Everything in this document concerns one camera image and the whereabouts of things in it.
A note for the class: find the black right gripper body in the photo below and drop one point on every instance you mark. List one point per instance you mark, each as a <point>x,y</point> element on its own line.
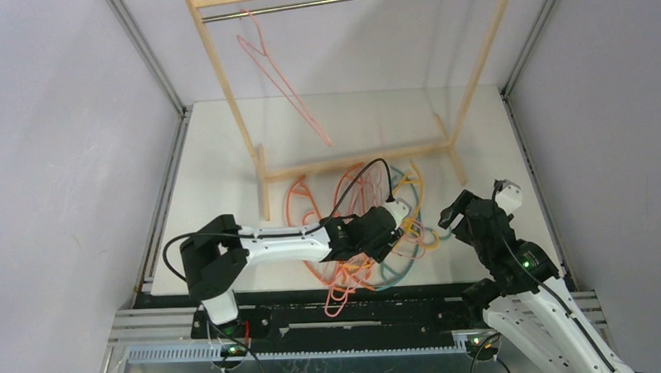
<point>468,214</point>

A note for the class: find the yellow plastic hanger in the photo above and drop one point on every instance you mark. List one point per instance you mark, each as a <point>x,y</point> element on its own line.
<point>357,191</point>

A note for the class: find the pink wire hanger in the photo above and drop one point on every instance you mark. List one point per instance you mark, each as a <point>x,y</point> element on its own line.
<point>263,60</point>
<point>375,178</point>
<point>340,300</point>

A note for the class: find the orange plastic hanger left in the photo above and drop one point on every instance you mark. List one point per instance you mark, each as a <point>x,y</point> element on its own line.
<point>300,206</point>

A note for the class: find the hanging pink wire hanger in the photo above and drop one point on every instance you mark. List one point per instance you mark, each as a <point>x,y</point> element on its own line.
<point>263,60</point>

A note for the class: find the aluminium frame post right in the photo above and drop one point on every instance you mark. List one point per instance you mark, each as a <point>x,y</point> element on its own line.
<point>516,102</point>

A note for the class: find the aluminium frame post left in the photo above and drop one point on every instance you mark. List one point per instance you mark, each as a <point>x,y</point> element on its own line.
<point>173,132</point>

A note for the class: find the teal plastic hanger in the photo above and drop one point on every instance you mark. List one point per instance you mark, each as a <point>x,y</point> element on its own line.
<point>419,240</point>

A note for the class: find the metal cable tray base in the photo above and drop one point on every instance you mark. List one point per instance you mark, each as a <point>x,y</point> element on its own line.
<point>155,338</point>

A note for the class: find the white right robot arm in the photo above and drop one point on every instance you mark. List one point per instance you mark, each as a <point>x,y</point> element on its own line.
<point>526,300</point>

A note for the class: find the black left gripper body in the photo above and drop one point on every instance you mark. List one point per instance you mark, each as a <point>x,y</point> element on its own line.
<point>378,250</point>

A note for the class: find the metal rack rod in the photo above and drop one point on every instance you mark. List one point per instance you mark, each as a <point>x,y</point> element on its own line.
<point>271,9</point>

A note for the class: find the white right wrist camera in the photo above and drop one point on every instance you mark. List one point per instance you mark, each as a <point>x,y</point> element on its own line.
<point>508,196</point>

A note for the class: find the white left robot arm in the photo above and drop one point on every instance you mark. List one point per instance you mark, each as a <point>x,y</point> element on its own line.
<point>215,256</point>

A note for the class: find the aluminium frame post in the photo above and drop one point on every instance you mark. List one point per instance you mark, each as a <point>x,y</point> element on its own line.
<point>173,132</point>
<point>516,102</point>

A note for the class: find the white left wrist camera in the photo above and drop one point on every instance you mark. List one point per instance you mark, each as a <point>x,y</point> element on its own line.
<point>398,209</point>

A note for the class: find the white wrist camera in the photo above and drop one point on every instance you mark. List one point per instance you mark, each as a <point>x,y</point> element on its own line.
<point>398,209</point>
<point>508,196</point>

